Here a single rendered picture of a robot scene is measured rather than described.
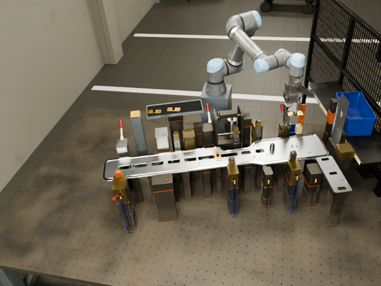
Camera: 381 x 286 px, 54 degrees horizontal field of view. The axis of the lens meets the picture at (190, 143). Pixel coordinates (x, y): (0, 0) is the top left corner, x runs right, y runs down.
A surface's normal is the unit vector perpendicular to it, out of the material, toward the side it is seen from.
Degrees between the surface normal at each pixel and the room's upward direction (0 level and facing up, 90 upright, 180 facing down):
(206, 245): 0
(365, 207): 0
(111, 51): 90
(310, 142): 0
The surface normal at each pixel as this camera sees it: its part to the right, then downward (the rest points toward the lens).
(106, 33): -0.22, 0.63
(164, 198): 0.11, 0.62
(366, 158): -0.07, -0.77
